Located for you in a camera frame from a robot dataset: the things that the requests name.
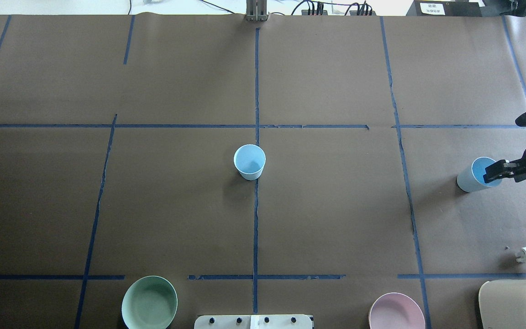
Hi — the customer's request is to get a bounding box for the light blue cup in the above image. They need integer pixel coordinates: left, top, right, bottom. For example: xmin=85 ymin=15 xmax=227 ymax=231
xmin=233 ymin=144 xmax=266 ymax=181
xmin=456 ymin=157 xmax=501 ymax=192

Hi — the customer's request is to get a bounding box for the white toaster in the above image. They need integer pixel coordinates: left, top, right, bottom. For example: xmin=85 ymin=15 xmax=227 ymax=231
xmin=478 ymin=279 xmax=526 ymax=329

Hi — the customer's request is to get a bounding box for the pink bowl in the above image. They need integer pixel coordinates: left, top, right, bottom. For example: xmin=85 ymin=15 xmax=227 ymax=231
xmin=368 ymin=293 xmax=426 ymax=329

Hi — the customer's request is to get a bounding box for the black box with label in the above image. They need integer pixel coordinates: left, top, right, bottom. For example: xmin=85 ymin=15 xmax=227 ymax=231
xmin=405 ymin=0 xmax=482 ymax=17

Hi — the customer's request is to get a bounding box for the mint green bowl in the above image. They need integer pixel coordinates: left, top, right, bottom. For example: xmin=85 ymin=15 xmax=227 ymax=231
xmin=121 ymin=276 xmax=178 ymax=329

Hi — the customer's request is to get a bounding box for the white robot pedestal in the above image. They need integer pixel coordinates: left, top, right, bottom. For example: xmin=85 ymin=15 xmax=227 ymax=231
xmin=194 ymin=314 xmax=315 ymax=329

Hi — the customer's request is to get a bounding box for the aluminium frame post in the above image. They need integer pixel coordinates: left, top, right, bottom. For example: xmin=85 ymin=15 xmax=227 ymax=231
xmin=245 ymin=0 xmax=269 ymax=21

